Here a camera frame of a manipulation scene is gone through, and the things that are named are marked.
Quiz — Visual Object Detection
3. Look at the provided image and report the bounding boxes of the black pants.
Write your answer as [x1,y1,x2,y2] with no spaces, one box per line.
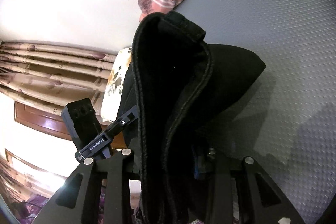
[118,11,265,223]

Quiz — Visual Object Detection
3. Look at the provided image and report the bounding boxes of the beige floral curtain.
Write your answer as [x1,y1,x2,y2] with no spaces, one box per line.
[1,42,116,115]

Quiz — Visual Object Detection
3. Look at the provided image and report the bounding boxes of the floral cream pillow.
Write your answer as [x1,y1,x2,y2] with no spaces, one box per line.
[101,47,131,122]

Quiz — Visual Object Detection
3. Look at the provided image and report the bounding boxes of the grey textured mattress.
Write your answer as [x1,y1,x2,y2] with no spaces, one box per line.
[178,0,335,223]

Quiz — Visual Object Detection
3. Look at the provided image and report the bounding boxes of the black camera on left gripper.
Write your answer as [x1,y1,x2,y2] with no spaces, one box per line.
[61,98,102,150]

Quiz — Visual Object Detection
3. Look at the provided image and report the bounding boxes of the brown wooden window frame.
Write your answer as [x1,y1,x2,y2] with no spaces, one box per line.
[14,102,71,140]

